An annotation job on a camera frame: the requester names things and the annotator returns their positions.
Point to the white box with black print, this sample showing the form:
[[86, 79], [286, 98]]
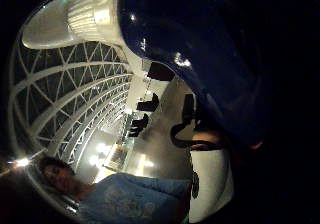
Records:
[[210, 180]]

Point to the black chair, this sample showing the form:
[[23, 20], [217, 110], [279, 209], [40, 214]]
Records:
[[148, 105], [160, 72], [138, 125]]

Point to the the person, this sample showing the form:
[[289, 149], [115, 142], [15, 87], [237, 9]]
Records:
[[133, 197]]

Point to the white ribbed pillar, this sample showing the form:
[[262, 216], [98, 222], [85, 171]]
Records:
[[83, 15]]

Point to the bright ceiling lamp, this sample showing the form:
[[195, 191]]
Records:
[[21, 162]]

